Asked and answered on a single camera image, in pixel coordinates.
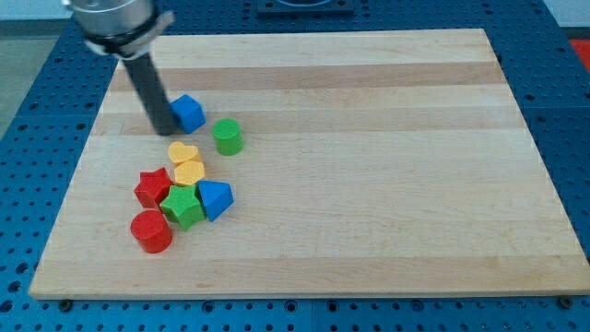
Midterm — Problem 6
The black cylindrical pointer stick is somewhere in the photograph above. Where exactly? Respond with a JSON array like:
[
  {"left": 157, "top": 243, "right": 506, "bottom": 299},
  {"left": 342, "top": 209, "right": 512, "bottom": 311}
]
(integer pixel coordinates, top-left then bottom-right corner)
[{"left": 123, "top": 53, "right": 178, "bottom": 136}]

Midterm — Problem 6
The red star block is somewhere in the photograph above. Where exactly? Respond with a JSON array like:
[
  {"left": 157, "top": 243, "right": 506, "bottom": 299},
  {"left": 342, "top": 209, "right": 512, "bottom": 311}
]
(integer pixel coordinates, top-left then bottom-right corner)
[{"left": 134, "top": 168, "right": 172, "bottom": 209}]

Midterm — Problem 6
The green star block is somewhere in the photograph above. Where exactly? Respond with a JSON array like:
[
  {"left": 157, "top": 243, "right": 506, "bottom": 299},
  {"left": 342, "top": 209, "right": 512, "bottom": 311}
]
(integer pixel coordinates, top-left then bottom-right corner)
[{"left": 159, "top": 184, "right": 207, "bottom": 231}]

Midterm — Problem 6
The blue cube block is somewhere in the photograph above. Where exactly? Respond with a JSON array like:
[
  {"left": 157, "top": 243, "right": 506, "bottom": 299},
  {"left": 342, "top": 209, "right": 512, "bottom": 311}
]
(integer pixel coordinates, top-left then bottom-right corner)
[{"left": 171, "top": 95, "right": 207, "bottom": 134}]

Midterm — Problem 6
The yellow heart block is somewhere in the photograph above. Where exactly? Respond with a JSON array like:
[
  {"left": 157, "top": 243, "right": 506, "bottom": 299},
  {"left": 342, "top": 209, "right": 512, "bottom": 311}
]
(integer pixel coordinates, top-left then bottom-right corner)
[{"left": 168, "top": 141, "right": 202, "bottom": 165}]

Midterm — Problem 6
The yellow hexagon block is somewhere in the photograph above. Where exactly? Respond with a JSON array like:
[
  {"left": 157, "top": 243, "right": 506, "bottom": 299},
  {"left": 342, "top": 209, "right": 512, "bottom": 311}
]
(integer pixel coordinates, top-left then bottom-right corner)
[{"left": 174, "top": 160, "right": 206, "bottom": 186}]

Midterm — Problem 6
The green cylinder block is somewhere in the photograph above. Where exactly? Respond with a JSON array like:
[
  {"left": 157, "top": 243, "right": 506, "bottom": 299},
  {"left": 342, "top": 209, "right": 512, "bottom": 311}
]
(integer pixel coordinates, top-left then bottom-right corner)
[{"left": 212, "top": 118, "right": 243, "bottom": 156}]

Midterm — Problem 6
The blue triangular prism block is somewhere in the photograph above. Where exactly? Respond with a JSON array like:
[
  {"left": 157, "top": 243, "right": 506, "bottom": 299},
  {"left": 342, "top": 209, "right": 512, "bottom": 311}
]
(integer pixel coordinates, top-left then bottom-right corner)
[{"left": 198, "top": 180, "right": 234, "bottom": 221}]

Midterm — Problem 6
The red cylinder block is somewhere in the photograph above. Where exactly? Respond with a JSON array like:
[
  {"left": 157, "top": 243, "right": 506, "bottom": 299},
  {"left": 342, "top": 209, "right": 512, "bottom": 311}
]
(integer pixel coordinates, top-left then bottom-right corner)
[{"left": 130, "top": 210, "right": 173, "bottom": 254}]

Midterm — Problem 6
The dark mounting plate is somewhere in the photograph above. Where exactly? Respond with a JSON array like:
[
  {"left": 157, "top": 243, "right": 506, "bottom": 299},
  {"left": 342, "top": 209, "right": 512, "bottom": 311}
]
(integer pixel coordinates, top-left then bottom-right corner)
[{"left": 254, "top": 0, "right": 355, "bottom": 16}]

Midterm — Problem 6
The light wooden board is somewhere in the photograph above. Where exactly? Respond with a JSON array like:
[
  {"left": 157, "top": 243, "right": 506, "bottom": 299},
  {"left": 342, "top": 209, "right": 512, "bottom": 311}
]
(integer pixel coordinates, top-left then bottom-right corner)
[{"left": 29, "top": 29, "right": 589, "bottom": 300}]

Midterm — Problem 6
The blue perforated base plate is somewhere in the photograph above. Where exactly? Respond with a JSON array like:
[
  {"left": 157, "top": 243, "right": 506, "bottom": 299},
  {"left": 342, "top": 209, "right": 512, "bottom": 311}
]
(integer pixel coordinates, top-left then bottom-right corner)
[{"left": 1, "top": 0, "right": 589, "bottom": 331}]

